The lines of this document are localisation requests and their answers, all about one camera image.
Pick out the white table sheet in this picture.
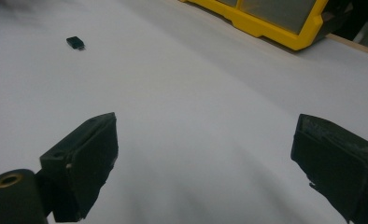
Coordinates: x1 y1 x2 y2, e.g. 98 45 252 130
0 0 368 224

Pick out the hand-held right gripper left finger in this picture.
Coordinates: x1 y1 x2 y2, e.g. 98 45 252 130
35 112 120 223

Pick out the yellow black drawer organizer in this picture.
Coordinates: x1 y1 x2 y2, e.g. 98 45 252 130
178 0 354 51

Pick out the small black usb dongle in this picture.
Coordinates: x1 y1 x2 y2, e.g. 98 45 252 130
65 35 87 51

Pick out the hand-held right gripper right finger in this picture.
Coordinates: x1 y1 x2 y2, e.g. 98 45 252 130
290 113 368 224

